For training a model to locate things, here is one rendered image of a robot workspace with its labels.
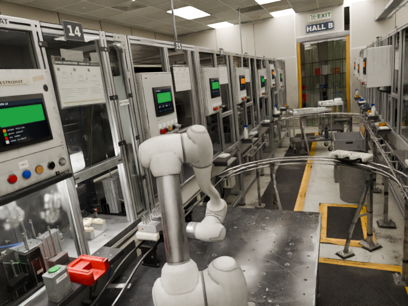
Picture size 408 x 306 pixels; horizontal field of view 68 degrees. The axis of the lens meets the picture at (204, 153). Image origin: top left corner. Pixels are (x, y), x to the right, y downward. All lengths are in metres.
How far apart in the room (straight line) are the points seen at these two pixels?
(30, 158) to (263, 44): 8.76
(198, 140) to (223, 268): 0.54
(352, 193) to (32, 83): 3.71
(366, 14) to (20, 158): 9.02
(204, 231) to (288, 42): 8.31
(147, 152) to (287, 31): 8.56
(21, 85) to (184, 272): 0.99
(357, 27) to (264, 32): 2.47
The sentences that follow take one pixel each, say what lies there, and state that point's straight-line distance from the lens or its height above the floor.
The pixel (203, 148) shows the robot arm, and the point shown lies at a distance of 1.30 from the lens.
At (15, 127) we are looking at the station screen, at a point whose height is 1.61.
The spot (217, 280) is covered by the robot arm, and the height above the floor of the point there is 0.91.
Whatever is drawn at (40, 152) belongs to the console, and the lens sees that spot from 1.45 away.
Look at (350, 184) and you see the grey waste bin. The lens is 4.21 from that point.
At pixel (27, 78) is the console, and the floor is 1.79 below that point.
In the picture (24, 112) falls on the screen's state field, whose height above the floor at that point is 1.66.
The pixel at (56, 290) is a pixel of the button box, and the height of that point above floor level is 0.97.
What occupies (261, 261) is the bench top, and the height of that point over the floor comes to 0.68.
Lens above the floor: 1.69
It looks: 13 degrees down
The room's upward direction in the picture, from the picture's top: 7 degrees counter-clockwise
